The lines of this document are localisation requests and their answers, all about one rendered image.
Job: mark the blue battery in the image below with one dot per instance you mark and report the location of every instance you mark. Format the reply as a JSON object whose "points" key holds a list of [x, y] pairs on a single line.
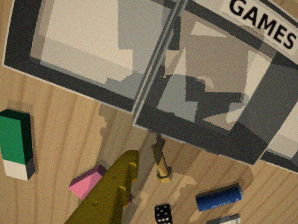
{"points": [[220, 198]]}

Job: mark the beige usb stick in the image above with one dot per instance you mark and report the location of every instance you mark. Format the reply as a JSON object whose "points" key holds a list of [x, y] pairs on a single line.
{"points": [[226, 220]]}

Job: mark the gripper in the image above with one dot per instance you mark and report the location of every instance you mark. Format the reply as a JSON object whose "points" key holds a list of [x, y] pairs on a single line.
{"points": [[104, 203]]}

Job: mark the black die with white pips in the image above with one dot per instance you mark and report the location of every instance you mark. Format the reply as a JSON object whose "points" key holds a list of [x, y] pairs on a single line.
{"points": [[163, 214]]}

